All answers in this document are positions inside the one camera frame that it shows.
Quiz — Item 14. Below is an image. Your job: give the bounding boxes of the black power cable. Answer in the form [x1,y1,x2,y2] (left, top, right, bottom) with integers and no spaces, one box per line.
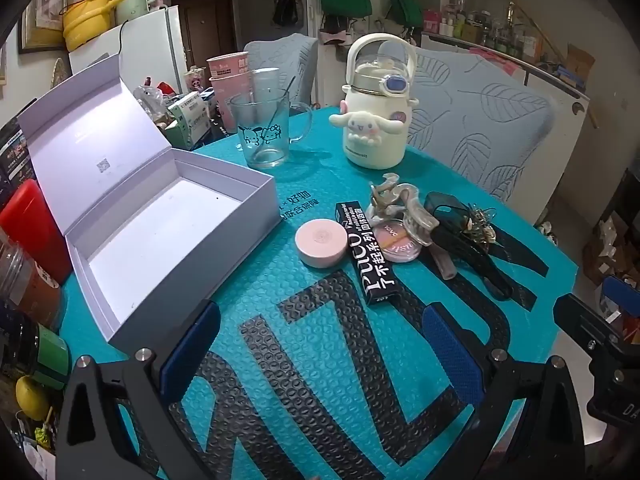
[118,0,136,53]

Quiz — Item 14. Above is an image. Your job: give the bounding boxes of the white refrigerator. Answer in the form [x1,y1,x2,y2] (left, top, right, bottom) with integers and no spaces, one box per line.
[69,5,188,96]

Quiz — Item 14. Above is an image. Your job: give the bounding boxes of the small pink cartoon cup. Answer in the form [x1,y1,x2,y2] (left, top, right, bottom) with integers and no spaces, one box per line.
[182,66,208,93]

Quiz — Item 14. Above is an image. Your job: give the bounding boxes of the clear plastic bags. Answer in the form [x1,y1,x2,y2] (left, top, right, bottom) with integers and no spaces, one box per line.
[132,77,173,126]

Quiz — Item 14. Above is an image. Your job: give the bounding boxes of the black lipstick box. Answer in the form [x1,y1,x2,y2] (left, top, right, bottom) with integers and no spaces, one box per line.
[335,200,396,307]

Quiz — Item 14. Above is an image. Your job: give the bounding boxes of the teal bubble mat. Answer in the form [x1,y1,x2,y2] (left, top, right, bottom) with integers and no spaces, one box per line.
[59,105,583,480]

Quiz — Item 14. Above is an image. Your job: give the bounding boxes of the wooden picture frame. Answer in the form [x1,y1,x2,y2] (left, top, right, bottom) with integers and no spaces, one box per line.
[17,0,71,56]

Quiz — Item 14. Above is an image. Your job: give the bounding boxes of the lemon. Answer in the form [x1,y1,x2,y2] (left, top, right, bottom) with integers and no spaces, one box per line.
[15,375,51,421]

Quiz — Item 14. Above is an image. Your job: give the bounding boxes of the pink lip gloss tube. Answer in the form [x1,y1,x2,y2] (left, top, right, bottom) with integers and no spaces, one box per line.
[432,250,458,281]

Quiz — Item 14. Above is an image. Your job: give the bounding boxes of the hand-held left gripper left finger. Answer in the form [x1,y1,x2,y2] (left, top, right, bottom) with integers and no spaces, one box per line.
[55,299,222,480]

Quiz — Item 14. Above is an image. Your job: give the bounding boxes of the cardboard box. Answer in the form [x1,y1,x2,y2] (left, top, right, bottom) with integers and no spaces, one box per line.
[552,45,596,91]

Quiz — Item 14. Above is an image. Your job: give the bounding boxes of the cream cartoon dog bottle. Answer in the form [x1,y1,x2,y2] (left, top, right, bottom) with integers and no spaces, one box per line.
[328,32,418,169]

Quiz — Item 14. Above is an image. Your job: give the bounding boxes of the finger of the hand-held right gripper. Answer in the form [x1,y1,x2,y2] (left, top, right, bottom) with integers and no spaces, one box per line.
[601,275,640,333]
[552,292,640,391]

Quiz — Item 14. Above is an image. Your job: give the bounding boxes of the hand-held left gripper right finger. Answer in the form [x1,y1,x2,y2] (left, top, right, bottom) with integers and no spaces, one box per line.
[421,303,586,480]

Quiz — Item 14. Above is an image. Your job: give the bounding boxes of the brown door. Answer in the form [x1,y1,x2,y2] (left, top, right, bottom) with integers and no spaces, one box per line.
[170,0,238,68]

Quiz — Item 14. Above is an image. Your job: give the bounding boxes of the brown spice jar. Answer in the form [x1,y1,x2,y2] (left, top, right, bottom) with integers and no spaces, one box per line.
[0,240,63,328]

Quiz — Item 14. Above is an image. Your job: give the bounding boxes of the white frosted cup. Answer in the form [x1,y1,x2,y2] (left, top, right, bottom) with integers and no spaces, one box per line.
[250,67,287,103]

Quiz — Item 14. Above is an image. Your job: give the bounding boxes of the leaf-print covered chair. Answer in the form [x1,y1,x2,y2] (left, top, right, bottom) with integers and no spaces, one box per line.
[243,34,319,108]
[407,47,558,211]

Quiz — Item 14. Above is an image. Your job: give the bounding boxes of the black hair clip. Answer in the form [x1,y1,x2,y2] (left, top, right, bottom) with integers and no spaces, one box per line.
[431,225,516,301]

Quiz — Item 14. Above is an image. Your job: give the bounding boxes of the clear hair claw clip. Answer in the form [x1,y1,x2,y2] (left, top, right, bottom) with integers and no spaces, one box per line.
[397,186,436,247]

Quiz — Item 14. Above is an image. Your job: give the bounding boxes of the yellow pot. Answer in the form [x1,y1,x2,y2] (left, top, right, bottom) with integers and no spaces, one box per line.
[62,0,136,53]

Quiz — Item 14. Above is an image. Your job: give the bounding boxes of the red canister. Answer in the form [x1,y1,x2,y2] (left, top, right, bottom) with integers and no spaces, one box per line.
[0,179,73,286]

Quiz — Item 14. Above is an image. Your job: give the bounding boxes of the black snack package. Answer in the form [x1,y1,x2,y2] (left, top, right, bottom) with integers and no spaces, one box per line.
[0,120,36,196]

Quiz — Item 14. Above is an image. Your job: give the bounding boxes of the metal stirring spoon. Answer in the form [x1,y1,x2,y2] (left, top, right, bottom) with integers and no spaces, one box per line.
[255,76,297,153]

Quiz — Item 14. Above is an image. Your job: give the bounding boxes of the small pink round compact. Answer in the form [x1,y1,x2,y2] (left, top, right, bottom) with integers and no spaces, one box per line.
[295,218,348,268]

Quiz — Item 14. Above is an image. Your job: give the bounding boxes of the pink paper cup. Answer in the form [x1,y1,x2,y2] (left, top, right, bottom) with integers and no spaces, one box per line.
[209,74,253,135]
[206,51,251,81]

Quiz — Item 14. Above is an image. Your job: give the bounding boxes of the green white medicine box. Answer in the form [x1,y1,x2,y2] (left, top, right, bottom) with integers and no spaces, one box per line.
[166,91,211,151]

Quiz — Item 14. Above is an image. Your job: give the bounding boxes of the gold shell charm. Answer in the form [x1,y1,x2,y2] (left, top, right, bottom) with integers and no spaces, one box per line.
[462,202,498,246]

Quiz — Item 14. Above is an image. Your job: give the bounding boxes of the cartoon print glass mug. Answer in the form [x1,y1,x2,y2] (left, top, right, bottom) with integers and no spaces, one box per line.
[230,91,313,170]

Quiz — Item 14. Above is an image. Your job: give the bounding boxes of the row of bottles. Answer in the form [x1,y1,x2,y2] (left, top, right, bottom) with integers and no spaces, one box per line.
[425,2,543,61]

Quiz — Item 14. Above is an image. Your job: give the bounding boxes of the white gift box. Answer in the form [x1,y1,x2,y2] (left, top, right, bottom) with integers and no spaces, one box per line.
[16,53,279,356]

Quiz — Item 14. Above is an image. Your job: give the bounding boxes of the round pink blush compact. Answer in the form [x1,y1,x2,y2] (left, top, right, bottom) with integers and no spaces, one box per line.
[367,216,423,263]

